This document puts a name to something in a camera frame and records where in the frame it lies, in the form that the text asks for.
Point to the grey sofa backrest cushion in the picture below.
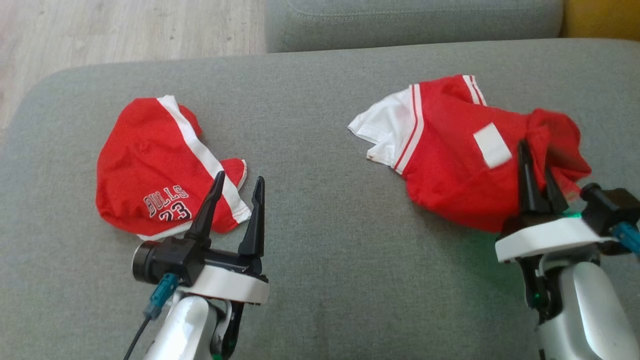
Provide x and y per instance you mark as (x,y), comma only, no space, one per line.
(400,25)

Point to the yellow cushion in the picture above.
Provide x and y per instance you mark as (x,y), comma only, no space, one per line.
(605,17)

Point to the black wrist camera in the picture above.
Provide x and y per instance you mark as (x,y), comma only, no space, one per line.
(165,260)
(607,205)

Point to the red Bulls shorts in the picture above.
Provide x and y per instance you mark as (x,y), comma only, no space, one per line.
(145,160)

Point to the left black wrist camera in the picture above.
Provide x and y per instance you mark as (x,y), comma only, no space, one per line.
(165,260)

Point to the red white Bulls jersey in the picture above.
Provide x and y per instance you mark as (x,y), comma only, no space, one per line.
(450,165)

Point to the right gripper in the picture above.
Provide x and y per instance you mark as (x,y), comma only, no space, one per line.
(545,237)

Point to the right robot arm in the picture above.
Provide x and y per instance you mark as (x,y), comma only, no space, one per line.
(585,310)

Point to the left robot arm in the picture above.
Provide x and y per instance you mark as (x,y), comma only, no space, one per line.
(182,330)

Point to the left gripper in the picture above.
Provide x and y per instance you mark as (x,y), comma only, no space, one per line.
(230,285)

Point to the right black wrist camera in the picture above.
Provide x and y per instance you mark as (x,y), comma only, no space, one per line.
(607,205)

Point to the grey fabric sofa seat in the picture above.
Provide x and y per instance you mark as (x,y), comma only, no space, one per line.
(320,280)

